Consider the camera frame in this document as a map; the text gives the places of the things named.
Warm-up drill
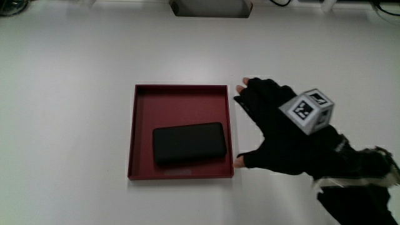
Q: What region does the person's right hand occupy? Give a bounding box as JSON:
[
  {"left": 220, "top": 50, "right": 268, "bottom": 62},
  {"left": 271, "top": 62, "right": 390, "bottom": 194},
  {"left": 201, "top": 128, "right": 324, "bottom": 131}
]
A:
[{"left": 232, "top": 77, "right": 351, "bottom": 176}]

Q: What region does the black battery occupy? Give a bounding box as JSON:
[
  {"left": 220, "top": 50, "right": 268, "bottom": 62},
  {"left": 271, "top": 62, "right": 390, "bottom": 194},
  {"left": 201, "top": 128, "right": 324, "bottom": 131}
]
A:
[{"left": 152, "top": 121, "right": 228, "bottom": 166}]

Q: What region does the dark red square plate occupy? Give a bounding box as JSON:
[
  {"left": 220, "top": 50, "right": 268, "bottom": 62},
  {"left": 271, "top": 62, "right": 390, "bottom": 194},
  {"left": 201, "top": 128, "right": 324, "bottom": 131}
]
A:
[{"left": 127, "top": 84, "right": 235, "bottom": 181}]

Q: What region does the person's right forearm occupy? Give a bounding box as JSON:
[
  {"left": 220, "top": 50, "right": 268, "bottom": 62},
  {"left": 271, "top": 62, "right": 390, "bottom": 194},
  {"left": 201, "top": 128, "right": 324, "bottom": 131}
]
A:
[{"left": 312, "top": 137, "right": 400, "bottom": 225}]

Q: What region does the dark round object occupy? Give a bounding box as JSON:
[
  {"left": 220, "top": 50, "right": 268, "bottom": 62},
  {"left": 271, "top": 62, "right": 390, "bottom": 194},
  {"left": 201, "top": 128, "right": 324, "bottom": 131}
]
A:
[{"left": 0, "top": 0, "right": 31, "bottom": 17}]

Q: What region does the black cable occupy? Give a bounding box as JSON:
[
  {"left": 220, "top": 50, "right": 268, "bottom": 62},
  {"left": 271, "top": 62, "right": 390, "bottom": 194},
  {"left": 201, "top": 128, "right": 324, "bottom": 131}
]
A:
[
  {"left": 370, "top": 0, "right": 400, "bottom": 17},
  {"left": 269, "top": 0, "right": 292, "bottom": 8}
]

